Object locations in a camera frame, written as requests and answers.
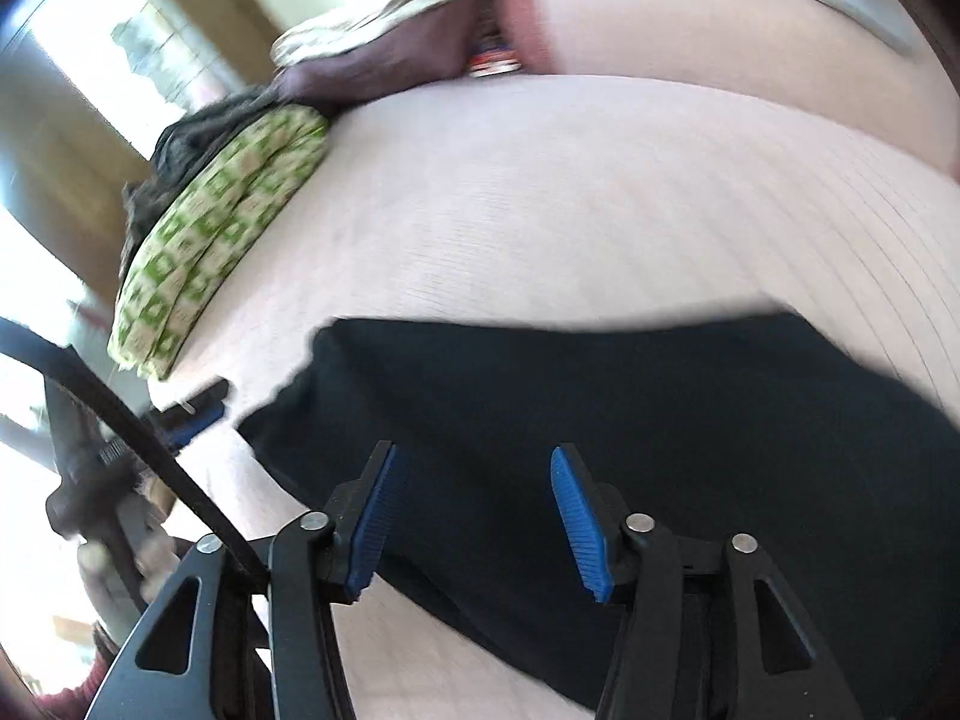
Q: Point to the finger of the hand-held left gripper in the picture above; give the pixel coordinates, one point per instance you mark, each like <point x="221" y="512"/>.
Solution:
<point x="193" y="424"/>

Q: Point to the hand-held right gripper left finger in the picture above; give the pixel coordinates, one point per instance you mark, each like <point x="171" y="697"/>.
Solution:
<point x="373" y="532"/>

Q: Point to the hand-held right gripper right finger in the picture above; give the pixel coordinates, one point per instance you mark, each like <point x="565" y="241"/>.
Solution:
<point x="579" y="532"/>

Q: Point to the black pants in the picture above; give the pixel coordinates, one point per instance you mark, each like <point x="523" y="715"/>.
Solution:
<point x="675" y="405"/>

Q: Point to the person's left forearm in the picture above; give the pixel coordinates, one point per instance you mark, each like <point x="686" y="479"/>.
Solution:
<point x="71" y="694"/>

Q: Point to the green checked folded cloth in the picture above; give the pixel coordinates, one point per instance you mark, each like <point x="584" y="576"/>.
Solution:
<point x="217" y="225"/>

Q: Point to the dark grey crumpled cloth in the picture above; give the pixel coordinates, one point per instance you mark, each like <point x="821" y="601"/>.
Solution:
<point x="176" y="146"/>

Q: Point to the white striped bed sheet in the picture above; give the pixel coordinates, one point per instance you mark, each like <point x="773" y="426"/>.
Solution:
<point x="562" y="202"/>

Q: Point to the bright window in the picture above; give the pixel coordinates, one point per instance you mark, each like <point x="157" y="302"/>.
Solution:
<point x="127" y="52"/>

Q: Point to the purple brown cloth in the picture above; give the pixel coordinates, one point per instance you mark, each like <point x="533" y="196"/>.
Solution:
<point x="375" y="64"/>

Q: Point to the cream patterned cloth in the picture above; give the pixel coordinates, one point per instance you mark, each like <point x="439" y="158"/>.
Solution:
<point x="375" y="11"/>

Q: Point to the small colourful packet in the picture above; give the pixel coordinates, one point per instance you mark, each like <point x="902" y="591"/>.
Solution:
<point x="491" y="64"/>

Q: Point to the pink pillow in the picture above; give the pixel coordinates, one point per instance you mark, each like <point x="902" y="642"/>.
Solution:
<point x="525" y="22"/>

